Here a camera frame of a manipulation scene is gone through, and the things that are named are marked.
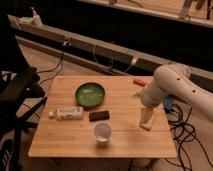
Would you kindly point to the grey metal rail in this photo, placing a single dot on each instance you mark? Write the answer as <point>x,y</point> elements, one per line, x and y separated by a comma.
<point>153,41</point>

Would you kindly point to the blue box on floor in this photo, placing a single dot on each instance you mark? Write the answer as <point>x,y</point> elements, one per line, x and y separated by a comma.
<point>167,103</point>

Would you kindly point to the black rectangular block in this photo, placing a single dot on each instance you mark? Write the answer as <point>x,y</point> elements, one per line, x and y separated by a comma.
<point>97,116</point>

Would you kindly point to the green ceramic bowl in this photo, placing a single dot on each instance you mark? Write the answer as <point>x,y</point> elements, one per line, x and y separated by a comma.
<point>90,94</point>

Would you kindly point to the white plastic bottle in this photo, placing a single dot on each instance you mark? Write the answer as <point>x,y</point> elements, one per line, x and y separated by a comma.
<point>67,113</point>

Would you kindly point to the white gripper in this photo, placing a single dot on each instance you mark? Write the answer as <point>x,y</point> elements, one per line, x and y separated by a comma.
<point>151,96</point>

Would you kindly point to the white spray bottle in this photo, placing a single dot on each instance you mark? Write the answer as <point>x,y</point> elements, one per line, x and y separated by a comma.
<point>36,18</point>

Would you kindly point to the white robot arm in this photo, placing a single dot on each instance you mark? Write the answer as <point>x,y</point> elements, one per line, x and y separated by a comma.
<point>173,79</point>

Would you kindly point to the wooden table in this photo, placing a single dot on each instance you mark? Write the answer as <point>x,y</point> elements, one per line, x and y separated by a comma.
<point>74,138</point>

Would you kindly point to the orange marker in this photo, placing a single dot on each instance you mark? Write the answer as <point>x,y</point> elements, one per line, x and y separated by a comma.
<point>140,82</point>

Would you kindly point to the black tripod stand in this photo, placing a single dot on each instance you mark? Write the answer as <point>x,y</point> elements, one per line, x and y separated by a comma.
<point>24,85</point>

